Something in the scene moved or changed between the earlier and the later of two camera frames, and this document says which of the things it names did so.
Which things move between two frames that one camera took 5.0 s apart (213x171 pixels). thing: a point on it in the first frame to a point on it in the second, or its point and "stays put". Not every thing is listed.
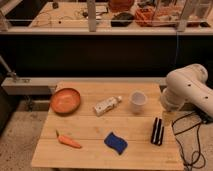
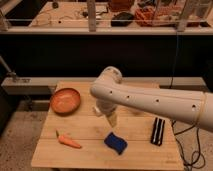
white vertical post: [91, 8] stays put
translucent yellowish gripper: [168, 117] to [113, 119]
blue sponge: [116, 143] stays put
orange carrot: [67, 140] stays put
